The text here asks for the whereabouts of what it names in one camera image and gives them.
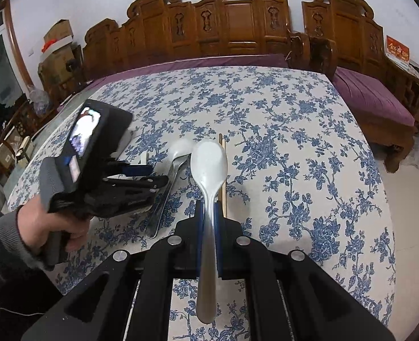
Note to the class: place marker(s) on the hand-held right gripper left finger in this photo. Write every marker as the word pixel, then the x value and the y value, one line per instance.
pixel 198 241

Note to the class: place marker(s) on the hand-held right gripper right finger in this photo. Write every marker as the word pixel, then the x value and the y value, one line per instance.
pixel 221 255

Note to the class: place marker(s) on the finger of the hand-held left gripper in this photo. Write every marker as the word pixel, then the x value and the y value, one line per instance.
pixel 149 183
pixel 138 170

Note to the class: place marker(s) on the wooden chopstick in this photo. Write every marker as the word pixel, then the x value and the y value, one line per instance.
pixel 224 199

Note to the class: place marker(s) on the person's left hand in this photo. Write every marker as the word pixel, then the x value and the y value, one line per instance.
pixel 31 220

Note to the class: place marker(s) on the gold and white box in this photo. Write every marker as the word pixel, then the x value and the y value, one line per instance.
pixel 23 149

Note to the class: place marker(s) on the large cardboard box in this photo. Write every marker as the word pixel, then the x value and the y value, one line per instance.
pixel 58 67

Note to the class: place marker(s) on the wooden chair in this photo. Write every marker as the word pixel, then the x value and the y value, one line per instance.
pixel 17 128

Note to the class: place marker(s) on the red plastic item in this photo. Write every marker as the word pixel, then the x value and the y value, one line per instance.
pixel 47 46

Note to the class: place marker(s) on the small cardboard box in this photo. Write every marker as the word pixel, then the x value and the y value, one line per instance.
pixel 58 32

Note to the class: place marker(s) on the blue floral tablecloth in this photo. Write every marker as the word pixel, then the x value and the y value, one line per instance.
pixel 284 149

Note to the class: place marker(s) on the purple sofa cushion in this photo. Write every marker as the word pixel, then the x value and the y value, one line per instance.
pixel 248 61

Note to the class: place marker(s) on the carved wooden sofa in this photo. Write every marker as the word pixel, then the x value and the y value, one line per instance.
pixel 230 17

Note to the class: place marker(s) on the purple armchair cushion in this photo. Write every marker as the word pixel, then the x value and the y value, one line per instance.
pixel 373 103

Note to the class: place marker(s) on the carved wooden armchair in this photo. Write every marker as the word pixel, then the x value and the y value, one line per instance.
pixel 341 25

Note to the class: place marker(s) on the red greeting card box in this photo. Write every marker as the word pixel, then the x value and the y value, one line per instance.
pixel 397 50

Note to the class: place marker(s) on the wooden door frame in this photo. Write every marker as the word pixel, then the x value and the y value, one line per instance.
pixel 17 53

